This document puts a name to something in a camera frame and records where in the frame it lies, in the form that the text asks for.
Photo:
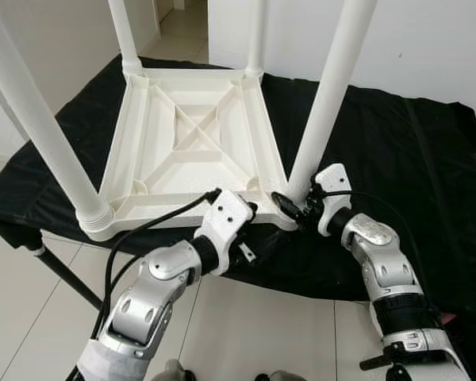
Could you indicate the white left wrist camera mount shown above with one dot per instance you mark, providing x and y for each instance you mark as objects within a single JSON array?
[{"x": 226, "y": 218}]

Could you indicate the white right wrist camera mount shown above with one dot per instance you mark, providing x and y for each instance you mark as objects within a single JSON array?
[{"x": 333, "y": 186}]

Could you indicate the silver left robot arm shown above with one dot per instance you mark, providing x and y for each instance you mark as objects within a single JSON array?
[{"x": 143, "y": 302}]

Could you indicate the white plastic table top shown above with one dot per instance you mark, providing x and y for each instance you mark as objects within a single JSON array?
[{"x": 182, "y": 135}]

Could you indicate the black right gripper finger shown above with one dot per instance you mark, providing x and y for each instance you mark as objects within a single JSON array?
[{"x": 285, "y": 205}]

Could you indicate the black table cloth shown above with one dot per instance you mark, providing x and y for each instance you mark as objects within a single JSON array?
[{"x": 420, "y": 159}]

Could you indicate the black metal table leg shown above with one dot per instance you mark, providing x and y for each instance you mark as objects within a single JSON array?
[
  {"x": 374, "y": 363},
  {"x": 67, "y": 278}
]

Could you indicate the pink plastic object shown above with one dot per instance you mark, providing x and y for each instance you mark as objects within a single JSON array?
[{"x": 448, "y": 319}]

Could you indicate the grey right robot foot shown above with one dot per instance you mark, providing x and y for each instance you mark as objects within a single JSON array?
[{"x": 279, "y": 375}]

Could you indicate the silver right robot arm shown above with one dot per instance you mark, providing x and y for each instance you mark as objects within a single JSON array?
[{"x": 381, "y": 254}]

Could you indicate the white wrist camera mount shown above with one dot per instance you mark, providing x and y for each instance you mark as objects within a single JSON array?
[
  {"x": 333, "y": 186},
  {"x": 226, "y": 218}
]

